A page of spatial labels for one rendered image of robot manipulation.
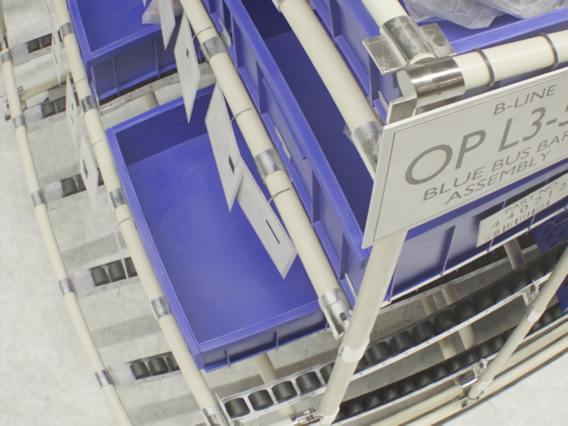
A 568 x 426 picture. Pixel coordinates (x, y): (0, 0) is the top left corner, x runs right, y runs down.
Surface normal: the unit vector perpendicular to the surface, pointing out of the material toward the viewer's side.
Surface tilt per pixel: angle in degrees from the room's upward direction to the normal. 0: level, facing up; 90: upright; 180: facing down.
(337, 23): 90
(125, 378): 11
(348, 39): 98
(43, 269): 0
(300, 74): 5
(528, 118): 90
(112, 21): 3
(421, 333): 29
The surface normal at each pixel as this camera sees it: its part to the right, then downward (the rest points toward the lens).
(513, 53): 0.11, -0.29
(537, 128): 0.39, 0.84
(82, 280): 0.22, -0.48
